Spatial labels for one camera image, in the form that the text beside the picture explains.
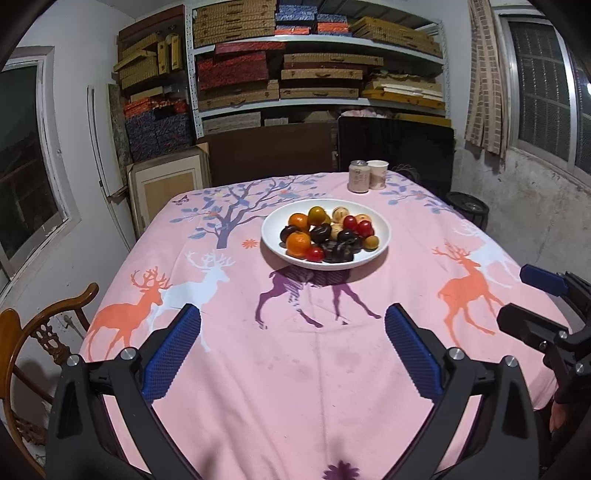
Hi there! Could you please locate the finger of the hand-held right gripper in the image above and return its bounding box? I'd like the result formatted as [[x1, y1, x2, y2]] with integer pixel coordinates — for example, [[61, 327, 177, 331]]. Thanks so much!
[[519, 264, 591, 324], [497, 303, 591, 403]]

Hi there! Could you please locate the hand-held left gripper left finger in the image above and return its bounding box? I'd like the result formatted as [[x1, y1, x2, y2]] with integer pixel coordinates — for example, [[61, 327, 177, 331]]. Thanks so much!
[[46, 303, 202, 480]]

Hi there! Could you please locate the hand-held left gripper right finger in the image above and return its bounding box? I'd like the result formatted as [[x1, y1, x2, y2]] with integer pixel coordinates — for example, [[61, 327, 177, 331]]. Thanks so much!
[[385, 303, 541, 480]]

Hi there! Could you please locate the white oval plate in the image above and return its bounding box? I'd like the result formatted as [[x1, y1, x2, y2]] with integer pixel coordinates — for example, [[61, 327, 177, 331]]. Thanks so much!
[[261, 199, 392, 271]]

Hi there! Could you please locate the person's right hand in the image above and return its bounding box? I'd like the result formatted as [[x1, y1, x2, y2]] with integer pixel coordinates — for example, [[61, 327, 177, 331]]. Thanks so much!
[[549, 401, 572, 433]]

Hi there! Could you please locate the pink deer print tablecloth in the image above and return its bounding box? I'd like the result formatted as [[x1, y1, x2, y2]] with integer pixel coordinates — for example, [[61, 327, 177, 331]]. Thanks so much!
[[79, 171, 571, 480]]

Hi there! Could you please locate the black round stool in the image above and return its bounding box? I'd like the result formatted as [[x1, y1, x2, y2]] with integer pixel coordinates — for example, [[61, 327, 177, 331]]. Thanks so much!
[[445, 191, 490, 227]]

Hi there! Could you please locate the carved wooden chair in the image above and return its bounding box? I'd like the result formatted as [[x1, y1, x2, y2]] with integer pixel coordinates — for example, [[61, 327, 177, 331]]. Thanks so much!
[[0, 282, 100, 478]]

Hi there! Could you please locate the light wood framed panel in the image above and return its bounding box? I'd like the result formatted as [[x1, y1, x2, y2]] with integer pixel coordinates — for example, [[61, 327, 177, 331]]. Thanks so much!
[[127, 142, 213, 238]]

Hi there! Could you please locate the paper cup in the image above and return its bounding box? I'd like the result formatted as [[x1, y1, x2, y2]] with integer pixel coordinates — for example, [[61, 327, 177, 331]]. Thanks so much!
[[367, 160, 389, 190]]

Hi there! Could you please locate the beige drink can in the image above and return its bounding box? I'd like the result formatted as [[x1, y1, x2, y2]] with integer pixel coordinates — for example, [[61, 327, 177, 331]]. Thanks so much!
[[348, 160, 370, 193]]

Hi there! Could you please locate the black flat panel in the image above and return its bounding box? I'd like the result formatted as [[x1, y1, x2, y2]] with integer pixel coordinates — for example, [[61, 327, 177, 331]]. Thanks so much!
[[337, 115, 455, 201]]

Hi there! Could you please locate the window with metal mesh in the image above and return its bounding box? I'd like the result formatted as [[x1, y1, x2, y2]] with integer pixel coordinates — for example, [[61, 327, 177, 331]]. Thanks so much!
[[496, 7, 591, 176]]

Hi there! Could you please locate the beige checked curtain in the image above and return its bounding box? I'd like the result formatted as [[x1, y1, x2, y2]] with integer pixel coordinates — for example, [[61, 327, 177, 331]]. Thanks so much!
[[464, 0, 509, 160]]

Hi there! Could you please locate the white plank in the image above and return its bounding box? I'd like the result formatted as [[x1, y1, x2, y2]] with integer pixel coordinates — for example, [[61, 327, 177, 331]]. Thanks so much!
[[88, 85, 137, 241]]

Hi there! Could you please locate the stack of blue patterned boxes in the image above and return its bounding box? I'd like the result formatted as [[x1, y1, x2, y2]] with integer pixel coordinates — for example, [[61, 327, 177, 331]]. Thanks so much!
[[124, 97, 195, 162]]

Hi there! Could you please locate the dark brown board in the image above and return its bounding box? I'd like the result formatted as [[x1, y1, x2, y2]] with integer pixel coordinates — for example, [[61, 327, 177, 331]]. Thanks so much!
[[196, 122, 340, 188]]

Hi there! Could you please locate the grey stone slab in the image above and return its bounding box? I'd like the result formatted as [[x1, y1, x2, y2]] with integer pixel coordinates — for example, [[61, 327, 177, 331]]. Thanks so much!
[[107, 83, 134, 174]]

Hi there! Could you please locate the white framed window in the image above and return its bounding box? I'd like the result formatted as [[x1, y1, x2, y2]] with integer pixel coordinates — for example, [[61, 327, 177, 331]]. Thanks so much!
[[0, 46, 81, 291]]

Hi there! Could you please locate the white metal shelf rack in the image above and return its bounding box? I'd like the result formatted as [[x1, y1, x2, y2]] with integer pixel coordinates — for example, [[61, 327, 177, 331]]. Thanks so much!
[[185, 0, 451, 139]]

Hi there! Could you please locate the pile of tan cases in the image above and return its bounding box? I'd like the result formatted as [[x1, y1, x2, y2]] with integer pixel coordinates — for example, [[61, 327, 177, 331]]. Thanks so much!
[[113, 18, 185, 100]]

